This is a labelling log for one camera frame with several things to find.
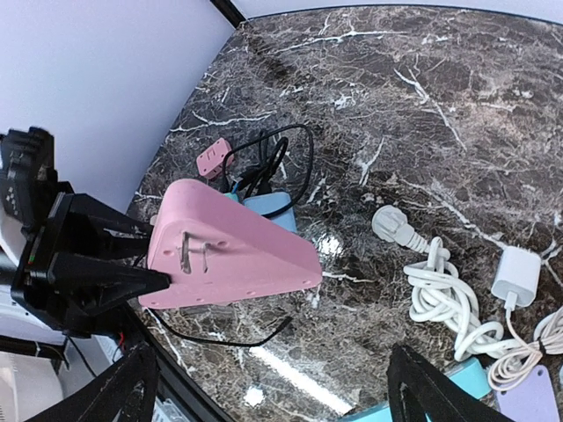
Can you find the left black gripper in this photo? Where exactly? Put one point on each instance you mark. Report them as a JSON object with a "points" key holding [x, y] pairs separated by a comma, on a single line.
{"points": [[60, 278]]}

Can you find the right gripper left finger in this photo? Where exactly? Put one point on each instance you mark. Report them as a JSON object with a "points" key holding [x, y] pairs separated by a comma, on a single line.
{"points": [[126, 391]]}

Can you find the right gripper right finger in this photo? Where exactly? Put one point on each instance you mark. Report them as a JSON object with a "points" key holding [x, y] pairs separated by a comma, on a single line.
{"points": [[418, 391]]}

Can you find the pink power strip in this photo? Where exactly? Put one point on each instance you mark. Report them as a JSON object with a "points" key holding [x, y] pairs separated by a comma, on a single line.
{"points": [[217, 251]]}

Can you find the white charger with cable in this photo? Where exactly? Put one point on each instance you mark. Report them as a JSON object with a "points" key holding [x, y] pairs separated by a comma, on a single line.
{"points": [[533, 334]]}

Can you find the pink plug adapter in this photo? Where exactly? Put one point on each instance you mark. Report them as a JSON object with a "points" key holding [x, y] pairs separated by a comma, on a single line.
{"points": [[210, 162]]}

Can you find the small teal adapter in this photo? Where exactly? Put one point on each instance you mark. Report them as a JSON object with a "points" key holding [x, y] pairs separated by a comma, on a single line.
{"points": [[233, 196]]}

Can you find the white three-pin plug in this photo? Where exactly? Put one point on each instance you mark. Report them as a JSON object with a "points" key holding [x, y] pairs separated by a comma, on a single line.
{"points": [[391, 225]]}

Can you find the teal power strip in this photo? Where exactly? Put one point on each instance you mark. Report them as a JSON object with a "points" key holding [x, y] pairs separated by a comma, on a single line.
{"points": [[468, 375]]}

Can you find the purple power strip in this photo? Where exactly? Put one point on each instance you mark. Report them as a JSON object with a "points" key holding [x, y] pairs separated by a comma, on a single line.
{"points": [[533, 400]]}

